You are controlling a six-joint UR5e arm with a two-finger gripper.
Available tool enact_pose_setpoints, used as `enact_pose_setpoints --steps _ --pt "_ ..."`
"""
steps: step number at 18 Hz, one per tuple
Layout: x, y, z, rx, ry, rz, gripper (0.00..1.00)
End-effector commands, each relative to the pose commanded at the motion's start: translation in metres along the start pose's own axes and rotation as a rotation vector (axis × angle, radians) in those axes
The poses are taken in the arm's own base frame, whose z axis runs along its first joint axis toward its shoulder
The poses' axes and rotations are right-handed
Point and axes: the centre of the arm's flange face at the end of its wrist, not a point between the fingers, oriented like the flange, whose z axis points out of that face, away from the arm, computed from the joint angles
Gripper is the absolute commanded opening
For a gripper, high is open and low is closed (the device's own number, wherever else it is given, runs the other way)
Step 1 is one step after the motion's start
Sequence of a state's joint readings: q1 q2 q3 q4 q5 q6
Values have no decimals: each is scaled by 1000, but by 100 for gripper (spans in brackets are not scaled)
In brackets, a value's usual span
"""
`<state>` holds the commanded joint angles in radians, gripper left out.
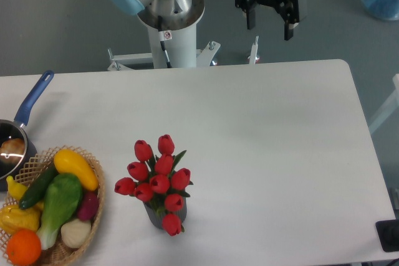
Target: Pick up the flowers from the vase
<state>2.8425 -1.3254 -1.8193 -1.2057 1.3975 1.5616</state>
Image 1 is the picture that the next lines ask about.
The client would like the red tulip bouquet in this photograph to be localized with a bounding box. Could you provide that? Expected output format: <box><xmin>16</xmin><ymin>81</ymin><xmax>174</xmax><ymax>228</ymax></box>
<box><xmin>114</xmin><ymin>135</ymin><xmax>193</xmax><ymax>236</ymax></box>

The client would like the grey ribbed vase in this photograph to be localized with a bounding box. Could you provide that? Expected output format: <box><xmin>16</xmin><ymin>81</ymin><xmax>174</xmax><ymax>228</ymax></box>
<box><xmin>143</xmin><ymin>197</ymin><xmax>187</xmax><ymax>230</ymax></box>

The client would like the black device at table edge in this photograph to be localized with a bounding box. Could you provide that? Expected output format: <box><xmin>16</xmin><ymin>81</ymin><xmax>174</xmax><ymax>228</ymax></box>
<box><xmin>375</xmin><ymin>219</ymin><xmax>399</xmax><ymax>252</ymax></box>

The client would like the yellow squash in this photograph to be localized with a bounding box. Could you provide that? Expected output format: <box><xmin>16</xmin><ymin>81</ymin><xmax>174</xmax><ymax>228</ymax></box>
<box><xmin>54</xmin><ymin>148</ymin><xmax>99</xmax><ymax>191</ymax></box>

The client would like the purple red onion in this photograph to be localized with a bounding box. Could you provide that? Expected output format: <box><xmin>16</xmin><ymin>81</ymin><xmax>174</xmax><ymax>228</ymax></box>
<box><xmin>77</xmin><ymin>192</ymin><xmax>99</xmax><ymax>221</ymax></box>

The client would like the green bok choy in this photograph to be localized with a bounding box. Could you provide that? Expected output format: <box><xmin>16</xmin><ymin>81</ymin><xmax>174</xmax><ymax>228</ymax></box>
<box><xmin>37</xmin><ymin>173</ymin><xmax>83</xmax><ymax>250</ymax></box>

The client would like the brown bread in pan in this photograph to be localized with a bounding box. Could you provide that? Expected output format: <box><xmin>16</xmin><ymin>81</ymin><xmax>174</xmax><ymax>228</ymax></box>
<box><xmin>1</xmin><ymin>138</ymin><xmax>25</xmax><ymax>159</ymax></box>

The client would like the green cucumber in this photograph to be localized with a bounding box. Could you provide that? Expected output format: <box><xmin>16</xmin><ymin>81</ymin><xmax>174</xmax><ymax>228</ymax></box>
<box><xmin>19</xmin><ymin>164</ymin><xmax>59</xmax><ymax>210</ymax></box>

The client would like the woven wicker basket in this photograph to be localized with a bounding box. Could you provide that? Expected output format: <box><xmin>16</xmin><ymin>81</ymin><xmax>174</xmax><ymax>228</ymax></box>
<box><xmin>0</xmin><ymin>145</ymin><xmax>106</xmax><ymax>266</ymax></box>

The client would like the white garlic bulb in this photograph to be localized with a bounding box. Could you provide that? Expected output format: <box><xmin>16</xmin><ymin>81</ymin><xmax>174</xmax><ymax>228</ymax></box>
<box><xmin>60</xmin><ymin>218</ymin><xmax>91</xmax><ymax>249</ymax></box>

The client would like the yellow banana pepper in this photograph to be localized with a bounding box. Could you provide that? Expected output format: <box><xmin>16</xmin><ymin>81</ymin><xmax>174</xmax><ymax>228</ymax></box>
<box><xmin>6</xmin><ymin>176</ymin><xmax>28</xmax><ymax>206</ymax></box>

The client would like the yellow pumpkin gourd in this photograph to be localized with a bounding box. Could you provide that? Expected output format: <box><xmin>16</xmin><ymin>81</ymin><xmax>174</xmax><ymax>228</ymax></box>
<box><xmin>1</xmin><ymin>204</ymin><xmax>41</xmax><ymax>235</ymax></box>

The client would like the orange fruit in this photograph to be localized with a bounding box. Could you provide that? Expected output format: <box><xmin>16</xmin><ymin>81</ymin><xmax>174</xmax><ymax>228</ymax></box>
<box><xmin>6</xmin><ymin>229</ymin><xmax>42</xmax><ymax>265</ymax></box>

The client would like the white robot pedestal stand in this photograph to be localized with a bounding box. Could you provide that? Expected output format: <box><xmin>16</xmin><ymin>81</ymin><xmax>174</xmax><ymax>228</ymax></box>
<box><xmin>107</xmin><ymin>26</ymin><xmax>261</xmax><ymax>72</ymax></box>

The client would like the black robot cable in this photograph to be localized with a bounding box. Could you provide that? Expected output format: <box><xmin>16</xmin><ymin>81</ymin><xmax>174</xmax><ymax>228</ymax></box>
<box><xmin>156</xmin><ymin>16</ymin><xmax>173</xmax><ymax>69</ymax></box>

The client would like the white frame at right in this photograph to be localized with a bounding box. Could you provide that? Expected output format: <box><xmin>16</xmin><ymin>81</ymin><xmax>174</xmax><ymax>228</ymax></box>
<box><xmin>368</xmin><ymin>74</ymin><xmax>398</xmax><ymax>135</ymax></box>

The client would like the blue handled saucepan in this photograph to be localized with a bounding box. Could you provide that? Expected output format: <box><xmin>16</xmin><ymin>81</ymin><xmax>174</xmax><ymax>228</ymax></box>
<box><xmin>1</xmin><ymin>70</ymin><xmax>54</xmax><ymax>192</ymax></box>

